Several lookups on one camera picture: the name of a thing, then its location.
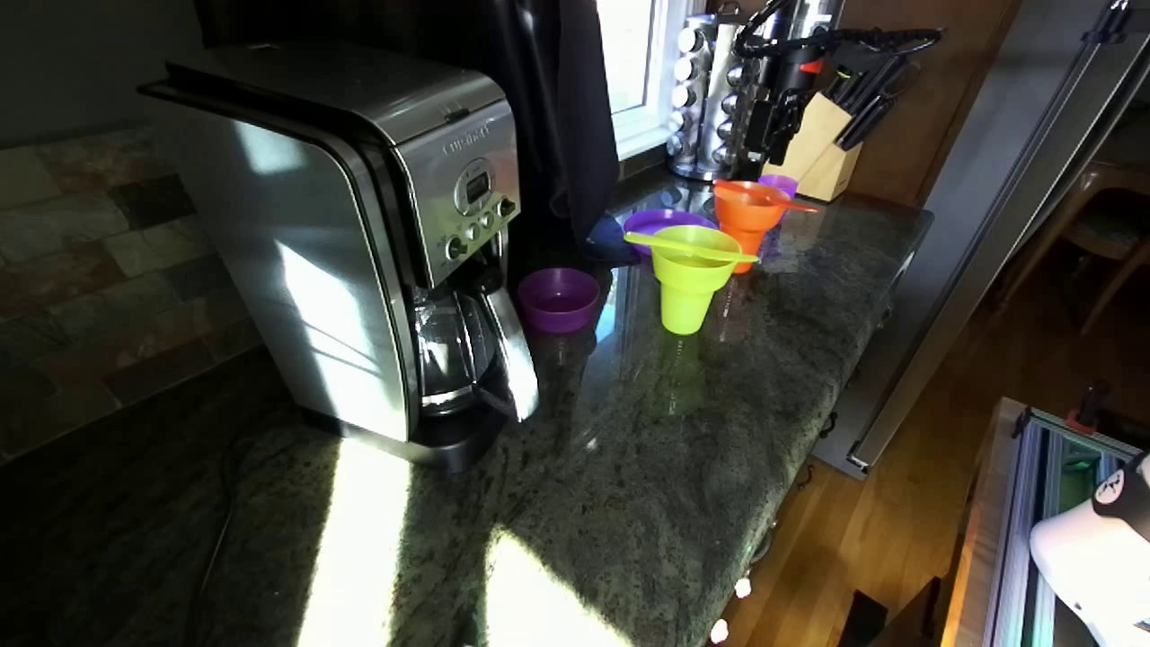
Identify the stainless steel refrigerator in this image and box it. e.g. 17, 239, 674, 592
811, 0, 1150, 477

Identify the white framed window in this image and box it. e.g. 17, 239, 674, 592
593, 0, 711, 163

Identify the wooden chair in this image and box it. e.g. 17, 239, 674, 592
1053, 165, 1150, 343

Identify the silver spice jar rack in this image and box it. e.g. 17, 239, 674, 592
662, 11, 758, 189

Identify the yellow-green plastic cup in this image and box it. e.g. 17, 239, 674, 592
656, 271, 722, 343

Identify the glass coffee carafe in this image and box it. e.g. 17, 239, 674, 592
410, 282, 543, 446

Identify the black handled knife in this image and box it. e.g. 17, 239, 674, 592
835, 98, 897, 154
837, 24, 945, 65
841, 51, 920, 124

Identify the stainless steel coffee maker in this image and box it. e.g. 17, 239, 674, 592
136, 39, 543, 464

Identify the orange plastic cup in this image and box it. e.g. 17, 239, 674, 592
727, 227, 779, 282

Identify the wooden knife block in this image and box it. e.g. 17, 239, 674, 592
769, 92, 864, 204

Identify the metal framed bin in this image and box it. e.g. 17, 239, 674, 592
939, 397, 1148, 647

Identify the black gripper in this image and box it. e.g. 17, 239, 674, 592
739, 51, 831, 184

